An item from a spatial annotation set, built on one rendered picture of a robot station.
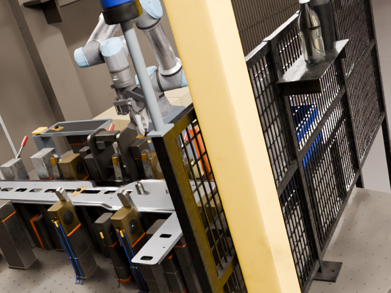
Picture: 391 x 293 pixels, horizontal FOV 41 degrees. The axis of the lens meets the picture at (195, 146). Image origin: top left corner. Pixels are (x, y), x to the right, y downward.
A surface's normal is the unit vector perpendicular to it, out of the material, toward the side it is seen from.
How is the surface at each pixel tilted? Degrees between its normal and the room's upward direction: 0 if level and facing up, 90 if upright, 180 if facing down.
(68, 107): 90
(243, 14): 90
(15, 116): 90
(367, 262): 0
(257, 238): 90
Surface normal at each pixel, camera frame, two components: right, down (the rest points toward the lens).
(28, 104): 0.68, 0.11
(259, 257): -0.46, 0.46
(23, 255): 0.85, -0.03
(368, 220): -0.26, -0.89
